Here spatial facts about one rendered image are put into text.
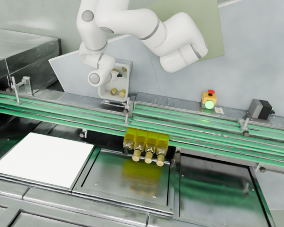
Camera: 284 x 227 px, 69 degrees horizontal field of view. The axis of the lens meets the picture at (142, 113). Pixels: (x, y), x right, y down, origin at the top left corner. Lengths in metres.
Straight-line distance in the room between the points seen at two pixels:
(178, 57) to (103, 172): 0.68
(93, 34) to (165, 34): 0.22
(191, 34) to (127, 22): 0.21
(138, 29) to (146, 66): 0.62
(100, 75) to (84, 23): 0.30
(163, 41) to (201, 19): 0.41
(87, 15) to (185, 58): 0.34
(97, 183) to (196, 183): 0.52
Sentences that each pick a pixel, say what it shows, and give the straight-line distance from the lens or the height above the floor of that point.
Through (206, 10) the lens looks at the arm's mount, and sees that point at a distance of 1.05.
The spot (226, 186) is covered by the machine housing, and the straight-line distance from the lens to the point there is 1.26.
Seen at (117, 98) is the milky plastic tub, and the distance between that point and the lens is 1.23.
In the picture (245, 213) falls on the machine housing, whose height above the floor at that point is 1.21.
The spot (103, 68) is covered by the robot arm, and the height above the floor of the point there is 1.07.
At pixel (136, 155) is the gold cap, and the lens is 1.01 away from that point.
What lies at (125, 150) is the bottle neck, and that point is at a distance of 1.03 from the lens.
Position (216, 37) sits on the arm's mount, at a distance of 1.07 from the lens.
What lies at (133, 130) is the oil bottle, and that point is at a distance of 1.13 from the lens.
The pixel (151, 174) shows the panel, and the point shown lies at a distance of 1.13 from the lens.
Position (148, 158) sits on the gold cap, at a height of 1.16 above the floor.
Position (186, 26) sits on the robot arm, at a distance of 0.67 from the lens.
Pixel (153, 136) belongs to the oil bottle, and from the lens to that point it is 1.11.
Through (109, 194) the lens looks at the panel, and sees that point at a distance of 1.03.
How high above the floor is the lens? 1.89
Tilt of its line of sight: 58 degrees down
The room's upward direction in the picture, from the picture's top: 162 degrees counter-clockwise
